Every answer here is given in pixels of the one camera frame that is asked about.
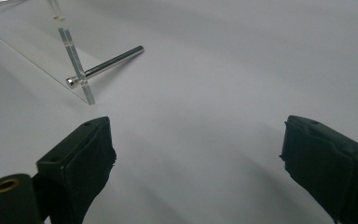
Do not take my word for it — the silver metal pin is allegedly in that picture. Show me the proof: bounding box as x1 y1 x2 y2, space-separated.
65 45 145 90

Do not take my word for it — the clear acrylic frame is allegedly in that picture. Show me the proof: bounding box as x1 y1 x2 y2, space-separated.
0 0 97 106

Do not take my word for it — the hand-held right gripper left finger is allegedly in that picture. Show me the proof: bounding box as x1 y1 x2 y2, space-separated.
32 116 117 224

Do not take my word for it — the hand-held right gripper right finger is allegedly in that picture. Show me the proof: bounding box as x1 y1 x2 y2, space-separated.
279 115 358 224

